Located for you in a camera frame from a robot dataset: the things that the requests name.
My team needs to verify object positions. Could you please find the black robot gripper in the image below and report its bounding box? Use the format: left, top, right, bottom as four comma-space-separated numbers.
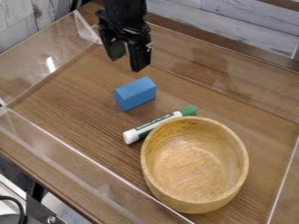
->
96, 0, 152, 72

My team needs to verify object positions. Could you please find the blue rectangular block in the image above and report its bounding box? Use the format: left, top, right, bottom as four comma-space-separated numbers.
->
114, 76, 156, 111

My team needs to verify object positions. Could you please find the brown wooden bowl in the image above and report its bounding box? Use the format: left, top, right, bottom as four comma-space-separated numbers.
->
140, 116, 249, 214

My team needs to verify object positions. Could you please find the green and white marker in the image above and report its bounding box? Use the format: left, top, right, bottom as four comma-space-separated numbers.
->
122, 105, 197, 144

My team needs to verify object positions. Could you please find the clear acrylic corner bracket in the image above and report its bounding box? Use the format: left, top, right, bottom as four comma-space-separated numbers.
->
73, 10, 102, 45

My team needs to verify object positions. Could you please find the clear acrylic barrier wall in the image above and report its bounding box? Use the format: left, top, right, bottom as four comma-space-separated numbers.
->
0, 107, 195, 224

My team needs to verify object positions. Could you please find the black metal mount base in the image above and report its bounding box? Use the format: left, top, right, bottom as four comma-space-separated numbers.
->
0, 200, 68, 224

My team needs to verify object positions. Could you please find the black cable at corner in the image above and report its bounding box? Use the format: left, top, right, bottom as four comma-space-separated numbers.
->
0, 195, 26, 224

